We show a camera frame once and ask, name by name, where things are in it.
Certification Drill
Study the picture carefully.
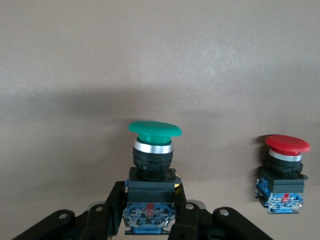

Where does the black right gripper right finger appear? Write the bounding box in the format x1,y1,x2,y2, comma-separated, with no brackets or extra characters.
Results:
168,186,275,240

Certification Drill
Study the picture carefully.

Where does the green mushroom push button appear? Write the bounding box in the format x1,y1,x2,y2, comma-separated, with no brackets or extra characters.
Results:
122,120,183,236

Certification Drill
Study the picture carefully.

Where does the red mushroom push button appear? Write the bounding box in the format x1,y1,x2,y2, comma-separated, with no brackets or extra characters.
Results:
254,134,312,215

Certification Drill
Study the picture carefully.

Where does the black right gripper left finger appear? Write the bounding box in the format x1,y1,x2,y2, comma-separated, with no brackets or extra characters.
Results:
11,181,129,240

